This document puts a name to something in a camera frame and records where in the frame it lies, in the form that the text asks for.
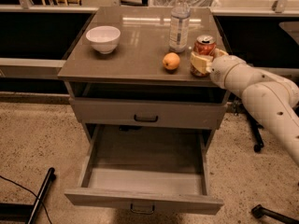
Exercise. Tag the black floor stand leg left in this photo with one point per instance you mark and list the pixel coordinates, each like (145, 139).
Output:
(39, 201)

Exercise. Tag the white ceramic bowl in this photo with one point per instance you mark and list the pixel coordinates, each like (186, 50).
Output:
(104, 39)

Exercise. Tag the black top drawer handle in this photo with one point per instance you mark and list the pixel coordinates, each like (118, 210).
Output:
(145, 119)

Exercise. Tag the closed grey top drawer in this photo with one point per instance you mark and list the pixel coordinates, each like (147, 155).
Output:
(171, 114)

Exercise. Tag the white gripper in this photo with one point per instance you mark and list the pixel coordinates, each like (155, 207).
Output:
(224, 71)

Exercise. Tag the black middle drawer handle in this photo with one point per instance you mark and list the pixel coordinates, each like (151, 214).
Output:
(142, 209)

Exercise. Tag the open grey middle drawer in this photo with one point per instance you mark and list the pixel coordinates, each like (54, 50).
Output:
(164, 167)

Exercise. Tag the black drawer handle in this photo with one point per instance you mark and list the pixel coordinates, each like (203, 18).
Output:
(145, 119)
(142, 209)

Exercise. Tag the clear plastic water bottle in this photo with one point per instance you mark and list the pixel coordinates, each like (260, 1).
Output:
(179, 25)

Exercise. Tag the black wheeled stand leg right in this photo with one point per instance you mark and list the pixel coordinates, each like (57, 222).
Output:
(256, 134)

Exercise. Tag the red coke can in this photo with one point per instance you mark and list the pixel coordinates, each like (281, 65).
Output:
(204, 45)

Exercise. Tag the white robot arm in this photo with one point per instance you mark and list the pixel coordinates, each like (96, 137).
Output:
(269, 98)

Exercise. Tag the orange fruit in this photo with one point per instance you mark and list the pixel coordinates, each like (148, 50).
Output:
(171, 61)

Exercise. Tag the black stand foot bottom right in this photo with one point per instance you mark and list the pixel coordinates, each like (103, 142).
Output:
(259, 211)

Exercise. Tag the grey drawer cabinet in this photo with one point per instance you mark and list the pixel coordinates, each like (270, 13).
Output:
(134, 70)

